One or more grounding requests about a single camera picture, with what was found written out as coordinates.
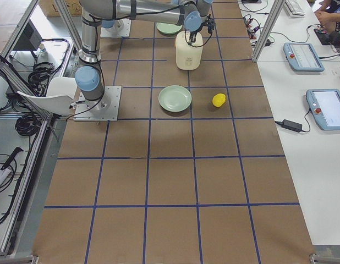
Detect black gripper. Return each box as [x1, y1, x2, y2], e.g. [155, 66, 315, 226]
[188, 15, 215, 46]

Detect white rice cooker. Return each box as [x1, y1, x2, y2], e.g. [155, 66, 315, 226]
[175, 31, 203, 70]

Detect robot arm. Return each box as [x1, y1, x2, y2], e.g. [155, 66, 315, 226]
[75, 1, 215, 119]
[101, 20, 124, 31]

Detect green plate far side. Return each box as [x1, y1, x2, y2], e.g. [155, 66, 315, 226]
[156, 23, 182, 35]

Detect green plate near lemon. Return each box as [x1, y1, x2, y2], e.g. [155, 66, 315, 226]
[158, 85, 192, 112]

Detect yellow lemon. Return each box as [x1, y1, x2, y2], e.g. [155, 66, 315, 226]
[212, 93, 226, 108]

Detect white keyboard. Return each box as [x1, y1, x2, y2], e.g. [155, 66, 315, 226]
[284, 0, 305, 18]

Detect upper teach pendant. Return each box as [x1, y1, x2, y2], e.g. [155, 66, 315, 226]
[283, 42, 325, 72]

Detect teach pendant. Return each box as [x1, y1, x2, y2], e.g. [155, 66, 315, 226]
[306, 89, 340, 130]
[283, 42, 325, 72]

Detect black power adapter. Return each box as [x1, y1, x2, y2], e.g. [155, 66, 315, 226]
[281, 119, 303, 133]

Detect brown paper table mat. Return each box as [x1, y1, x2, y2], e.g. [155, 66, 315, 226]
[33, 1, 314, 263]

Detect person at desk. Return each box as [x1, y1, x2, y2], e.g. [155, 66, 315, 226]
[315, 0, 340, 34]

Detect white chair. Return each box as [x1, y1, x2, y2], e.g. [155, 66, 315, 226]
[18, 77, 78, 116]

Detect cardboard box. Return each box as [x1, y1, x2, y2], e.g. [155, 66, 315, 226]
[39, 0, 83, 17]

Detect lower teach pendant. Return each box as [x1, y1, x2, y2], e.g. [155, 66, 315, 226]
[306, 89, 340, 130]

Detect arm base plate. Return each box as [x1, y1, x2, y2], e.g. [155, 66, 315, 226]
[100, 19, 131, 38]
[73, 86, 122, 122]

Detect aluminium frame post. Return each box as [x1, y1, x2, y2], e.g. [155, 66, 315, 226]
[251, 0, 284, 63]

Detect coiled black cables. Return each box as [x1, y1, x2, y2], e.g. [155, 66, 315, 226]
[15, 112, 40, 138]

